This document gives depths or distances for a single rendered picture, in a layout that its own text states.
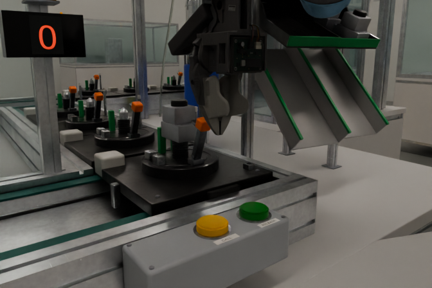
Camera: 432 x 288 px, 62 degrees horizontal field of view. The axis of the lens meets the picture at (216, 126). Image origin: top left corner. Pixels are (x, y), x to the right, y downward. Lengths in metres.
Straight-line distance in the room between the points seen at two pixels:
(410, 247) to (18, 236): 0.62
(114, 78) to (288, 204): 9.05
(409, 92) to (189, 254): 4.49
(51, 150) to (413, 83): 4.40
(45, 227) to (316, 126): 0.55
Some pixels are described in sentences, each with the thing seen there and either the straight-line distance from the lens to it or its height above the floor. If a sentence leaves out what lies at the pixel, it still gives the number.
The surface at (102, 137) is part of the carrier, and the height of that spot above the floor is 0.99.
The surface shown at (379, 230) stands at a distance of 0.74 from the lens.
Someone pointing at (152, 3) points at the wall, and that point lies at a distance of 12.42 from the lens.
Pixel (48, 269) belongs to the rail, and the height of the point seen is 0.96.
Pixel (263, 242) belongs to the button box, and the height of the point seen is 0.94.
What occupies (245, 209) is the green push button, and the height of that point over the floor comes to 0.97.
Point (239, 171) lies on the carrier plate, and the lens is 0.65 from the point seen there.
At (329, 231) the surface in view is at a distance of 0.71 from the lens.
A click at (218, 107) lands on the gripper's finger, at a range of 0.52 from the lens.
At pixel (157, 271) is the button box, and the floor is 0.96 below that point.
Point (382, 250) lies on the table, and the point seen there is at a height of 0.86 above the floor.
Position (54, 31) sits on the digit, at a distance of 0.66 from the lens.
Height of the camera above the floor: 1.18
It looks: 11 degrees down
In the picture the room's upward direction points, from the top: straight up
